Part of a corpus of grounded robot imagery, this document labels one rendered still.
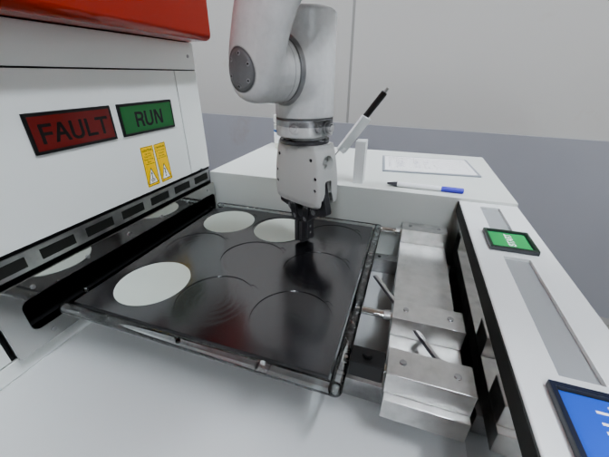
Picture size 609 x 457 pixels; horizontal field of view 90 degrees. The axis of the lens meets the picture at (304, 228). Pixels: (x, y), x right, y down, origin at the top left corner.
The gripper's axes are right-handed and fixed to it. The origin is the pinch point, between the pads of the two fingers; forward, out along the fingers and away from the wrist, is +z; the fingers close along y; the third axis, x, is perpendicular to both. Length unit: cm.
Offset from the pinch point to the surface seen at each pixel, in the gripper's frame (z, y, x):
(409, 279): 4.4, -17.9, -5.0
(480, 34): -41, 24, -142
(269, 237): 2.4, 5.4, 3.6
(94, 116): -18.7, 20.0, 22.0
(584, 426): -4.0, -37.7, 13.2
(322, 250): 2.4, -4.6, 0.4
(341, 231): 2.5, -2.5, -7.5
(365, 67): -28, 75, -127
